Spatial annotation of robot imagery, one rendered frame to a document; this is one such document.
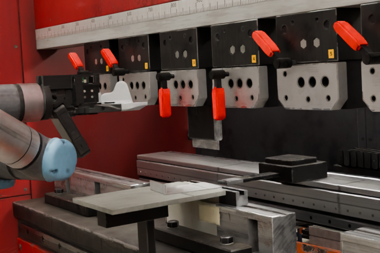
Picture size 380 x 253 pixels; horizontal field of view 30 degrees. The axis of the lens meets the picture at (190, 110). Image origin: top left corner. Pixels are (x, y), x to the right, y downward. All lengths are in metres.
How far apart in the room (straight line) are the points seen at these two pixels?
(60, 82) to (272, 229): 0.49
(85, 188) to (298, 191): 0.67
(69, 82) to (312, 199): 0.62
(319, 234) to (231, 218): 2.16
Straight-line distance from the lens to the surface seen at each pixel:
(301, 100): 1.23
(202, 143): 1.55
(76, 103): 1.40
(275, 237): 1.36
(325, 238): 3.58
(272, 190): 1.76
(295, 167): 1.62
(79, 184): 2.09
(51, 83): 1.40
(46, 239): 2.05
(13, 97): 1.35
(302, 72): 1.22
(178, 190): 1.50
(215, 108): 1.36
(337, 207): 1.60
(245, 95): 1.34
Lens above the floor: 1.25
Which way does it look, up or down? 3 degrees down
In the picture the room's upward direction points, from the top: 3 degrees counter-clockwise
